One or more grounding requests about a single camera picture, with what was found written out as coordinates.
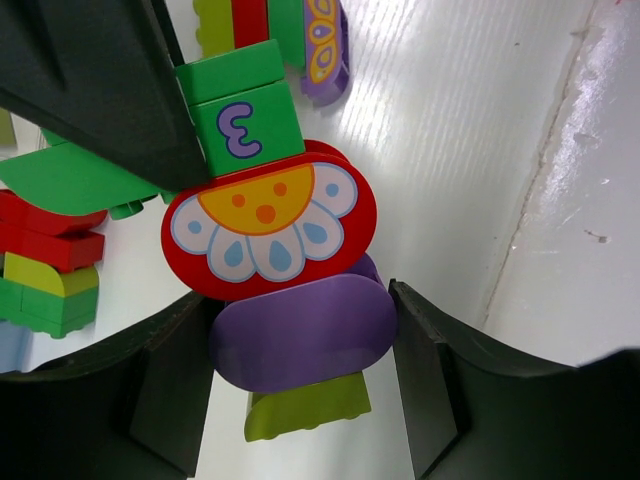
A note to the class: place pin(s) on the blue container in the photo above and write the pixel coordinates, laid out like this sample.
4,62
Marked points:
14,341

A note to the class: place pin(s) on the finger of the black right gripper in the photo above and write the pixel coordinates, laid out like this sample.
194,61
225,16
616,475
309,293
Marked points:
101,74

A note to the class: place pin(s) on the green red lego stack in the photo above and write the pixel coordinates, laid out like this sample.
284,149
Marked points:
49,280

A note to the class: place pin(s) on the green number lego brick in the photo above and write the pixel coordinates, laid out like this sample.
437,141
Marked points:
242,108

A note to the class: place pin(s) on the red flower lego brick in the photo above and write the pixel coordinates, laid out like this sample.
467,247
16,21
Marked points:
271,227

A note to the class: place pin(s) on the purple rounded lego brick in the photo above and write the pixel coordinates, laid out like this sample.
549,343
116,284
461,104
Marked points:
306,334

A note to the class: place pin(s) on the lime green lego stack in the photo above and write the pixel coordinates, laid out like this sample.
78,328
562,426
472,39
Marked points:
226,25

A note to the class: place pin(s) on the lime lego brick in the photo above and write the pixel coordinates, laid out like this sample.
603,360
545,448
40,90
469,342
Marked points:
305,408

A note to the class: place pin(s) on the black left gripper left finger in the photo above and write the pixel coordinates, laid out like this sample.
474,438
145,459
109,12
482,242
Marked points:
131,406

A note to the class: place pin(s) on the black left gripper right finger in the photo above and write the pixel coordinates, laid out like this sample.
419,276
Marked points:
476,408

